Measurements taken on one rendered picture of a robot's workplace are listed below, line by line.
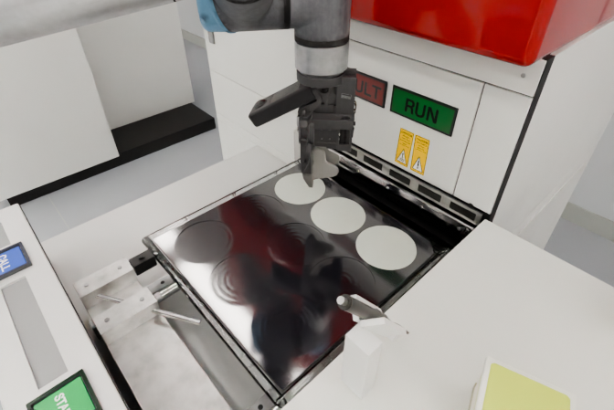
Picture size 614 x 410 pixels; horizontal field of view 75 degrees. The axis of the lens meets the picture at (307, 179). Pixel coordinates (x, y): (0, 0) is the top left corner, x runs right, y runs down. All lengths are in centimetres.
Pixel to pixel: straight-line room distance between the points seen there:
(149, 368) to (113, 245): 33
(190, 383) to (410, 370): 28
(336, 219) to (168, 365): 35
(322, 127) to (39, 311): 44
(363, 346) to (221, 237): 38
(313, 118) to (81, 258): 52
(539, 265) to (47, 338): 64
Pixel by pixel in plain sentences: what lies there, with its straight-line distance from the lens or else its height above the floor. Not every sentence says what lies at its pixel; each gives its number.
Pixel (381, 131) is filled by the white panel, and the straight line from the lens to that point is 73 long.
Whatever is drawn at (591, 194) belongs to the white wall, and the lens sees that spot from 235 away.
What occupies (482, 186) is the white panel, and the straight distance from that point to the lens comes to 66.
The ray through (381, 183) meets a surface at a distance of 77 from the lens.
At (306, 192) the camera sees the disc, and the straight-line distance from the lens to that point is 79.
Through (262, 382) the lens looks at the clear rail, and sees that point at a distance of 55.
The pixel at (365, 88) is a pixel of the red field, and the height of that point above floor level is 110.
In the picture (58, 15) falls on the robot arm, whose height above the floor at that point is 130.
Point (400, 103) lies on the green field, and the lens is 69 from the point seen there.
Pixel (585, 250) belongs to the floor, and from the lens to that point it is 231.
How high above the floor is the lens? 139
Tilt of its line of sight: 37 degrees down
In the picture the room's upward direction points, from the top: straight up
